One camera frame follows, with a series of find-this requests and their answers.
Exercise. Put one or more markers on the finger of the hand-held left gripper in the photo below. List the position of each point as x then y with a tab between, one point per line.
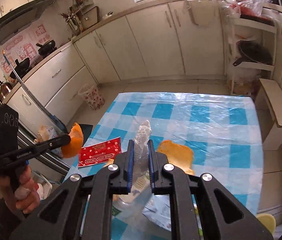
60	125
53	143

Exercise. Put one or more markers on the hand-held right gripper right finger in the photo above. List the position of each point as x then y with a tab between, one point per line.
151	165

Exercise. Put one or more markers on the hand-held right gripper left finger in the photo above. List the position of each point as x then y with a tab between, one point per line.
130	165

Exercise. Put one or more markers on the wide orange peel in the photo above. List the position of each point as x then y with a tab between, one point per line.
178	155

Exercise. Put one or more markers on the crushed clear plastic bottle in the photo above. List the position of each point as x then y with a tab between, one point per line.
143	135

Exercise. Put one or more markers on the floral waste bin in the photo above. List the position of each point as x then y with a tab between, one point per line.
94	98

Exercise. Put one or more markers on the person's left hand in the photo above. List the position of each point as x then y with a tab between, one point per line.
27	190

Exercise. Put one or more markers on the plastic bag with food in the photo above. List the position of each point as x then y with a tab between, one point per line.
44	133

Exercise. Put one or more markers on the red snack packet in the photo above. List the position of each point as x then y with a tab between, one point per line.
98	152

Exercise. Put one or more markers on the metal kettle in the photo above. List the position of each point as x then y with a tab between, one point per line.
4	88

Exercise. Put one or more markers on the white green printed paper wrapper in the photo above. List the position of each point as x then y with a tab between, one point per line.
158	210

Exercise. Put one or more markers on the blue white checked tablecloth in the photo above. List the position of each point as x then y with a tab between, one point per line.
206	130

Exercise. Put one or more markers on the black wok with lid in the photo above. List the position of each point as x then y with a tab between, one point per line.
47	47

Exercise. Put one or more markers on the range hood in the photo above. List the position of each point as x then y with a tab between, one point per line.
13	22

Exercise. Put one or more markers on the utensil rack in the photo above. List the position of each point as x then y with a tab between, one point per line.
74	17

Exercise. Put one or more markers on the grey countertop container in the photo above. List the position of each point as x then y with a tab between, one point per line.
91	15

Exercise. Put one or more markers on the cream base cabinets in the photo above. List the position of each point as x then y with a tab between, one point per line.
143	42

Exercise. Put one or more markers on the yellow plastic object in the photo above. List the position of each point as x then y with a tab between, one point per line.
266	223

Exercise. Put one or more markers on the wooden stool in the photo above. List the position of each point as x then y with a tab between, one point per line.
278	110

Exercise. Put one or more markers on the white shelf rack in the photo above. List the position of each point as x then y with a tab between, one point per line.
256	67

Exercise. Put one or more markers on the black frying pan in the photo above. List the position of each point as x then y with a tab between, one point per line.
254	52

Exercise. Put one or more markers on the white plastic bag red print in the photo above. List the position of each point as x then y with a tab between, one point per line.
228	5

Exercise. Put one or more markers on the red and clear plastic bag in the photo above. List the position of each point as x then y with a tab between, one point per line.
253	7

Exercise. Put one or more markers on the pink wall stickers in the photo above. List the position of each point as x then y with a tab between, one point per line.
28	47

